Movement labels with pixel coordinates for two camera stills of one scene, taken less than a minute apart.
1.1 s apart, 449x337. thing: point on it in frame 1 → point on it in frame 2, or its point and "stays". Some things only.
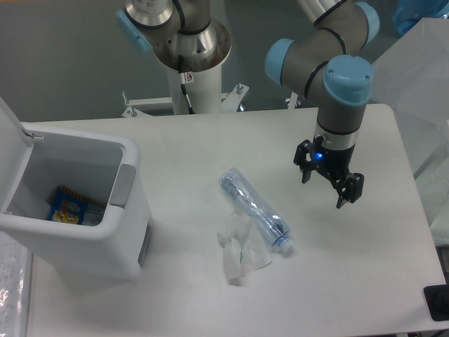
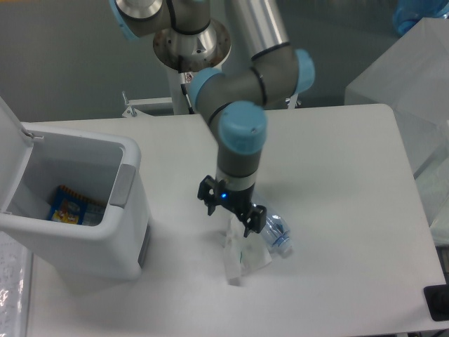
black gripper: (334, 162) → (238, 201)
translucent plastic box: (412, 78) stays
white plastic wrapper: (245, 248) stays
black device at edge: (437, 298) stays
